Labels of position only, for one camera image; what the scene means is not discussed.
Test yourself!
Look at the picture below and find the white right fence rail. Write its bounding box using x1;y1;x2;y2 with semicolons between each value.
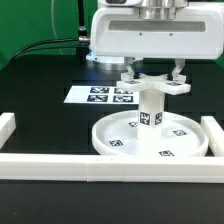
201;116;224;157

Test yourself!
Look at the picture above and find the white left fence rail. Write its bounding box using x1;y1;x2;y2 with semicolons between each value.
0;113;16;149

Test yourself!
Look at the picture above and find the white front fence rail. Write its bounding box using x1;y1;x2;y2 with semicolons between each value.
0;153;224;183

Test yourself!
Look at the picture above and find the white fence rail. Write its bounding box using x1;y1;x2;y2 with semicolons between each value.
201;116;224;157
0;113;16;149
0;153;224;183

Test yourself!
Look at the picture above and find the white cross-shaped table base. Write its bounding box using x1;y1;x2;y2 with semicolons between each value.
116;74;191;95

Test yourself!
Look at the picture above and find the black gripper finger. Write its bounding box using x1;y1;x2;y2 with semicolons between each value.
124;57;135;78
172;59;185;80

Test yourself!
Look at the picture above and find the white round table top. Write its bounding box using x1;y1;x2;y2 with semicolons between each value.
92;110;208;158

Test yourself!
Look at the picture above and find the sheet of fiducial markers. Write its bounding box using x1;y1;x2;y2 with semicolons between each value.
64;86;139;105

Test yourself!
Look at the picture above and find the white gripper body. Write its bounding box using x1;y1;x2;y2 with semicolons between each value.
90;0;224;59

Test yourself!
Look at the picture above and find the black cable bundle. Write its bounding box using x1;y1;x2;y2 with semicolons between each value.
9;0;93;63

